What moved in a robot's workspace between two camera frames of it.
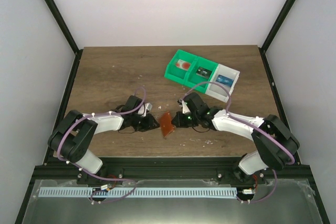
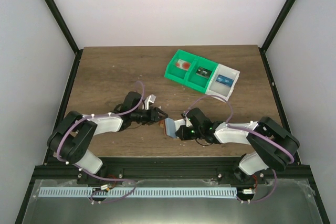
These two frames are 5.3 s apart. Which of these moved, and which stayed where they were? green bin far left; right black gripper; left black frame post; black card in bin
Moved: right black gripper
Stayed: left black frame post; green bin far left; black card in bin
